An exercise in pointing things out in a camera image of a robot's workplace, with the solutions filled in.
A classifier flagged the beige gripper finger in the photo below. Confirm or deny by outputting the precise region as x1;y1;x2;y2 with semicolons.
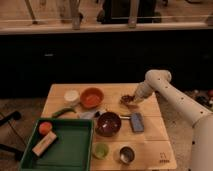
133;95;144;103

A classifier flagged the dark red grape bunch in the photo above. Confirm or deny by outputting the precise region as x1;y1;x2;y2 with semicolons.
120;95;135;104

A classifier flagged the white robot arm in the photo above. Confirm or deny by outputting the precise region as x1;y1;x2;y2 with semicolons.
134;69;213;171

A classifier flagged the purple bowl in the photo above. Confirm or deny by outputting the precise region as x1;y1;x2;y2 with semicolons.
95;112;121;137

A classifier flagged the orange bowl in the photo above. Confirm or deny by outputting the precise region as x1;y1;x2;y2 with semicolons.
80;87;104;109

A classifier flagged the blue sponge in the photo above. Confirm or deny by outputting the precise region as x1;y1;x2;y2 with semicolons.
130;113;144;133

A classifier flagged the silver metal cup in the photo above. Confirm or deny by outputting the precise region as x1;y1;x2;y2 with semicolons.
119;146;135;164

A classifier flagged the grey dish brush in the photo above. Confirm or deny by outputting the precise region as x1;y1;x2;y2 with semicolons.
79;111;100;119

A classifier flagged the light green cup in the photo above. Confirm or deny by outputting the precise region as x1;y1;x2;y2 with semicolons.
92;142;109;159

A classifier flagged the green tray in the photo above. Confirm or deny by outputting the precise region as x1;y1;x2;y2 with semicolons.
19;118;93;171

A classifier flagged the green pepper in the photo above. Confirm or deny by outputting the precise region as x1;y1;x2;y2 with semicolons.
52;107;76;118

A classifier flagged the orange ball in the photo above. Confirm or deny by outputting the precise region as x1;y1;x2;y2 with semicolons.
39;122;52;135

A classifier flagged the wooden block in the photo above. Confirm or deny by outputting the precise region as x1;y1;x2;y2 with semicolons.
32;131;57;156

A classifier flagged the black chair base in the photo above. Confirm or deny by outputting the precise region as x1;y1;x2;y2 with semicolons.
0;110;25;162

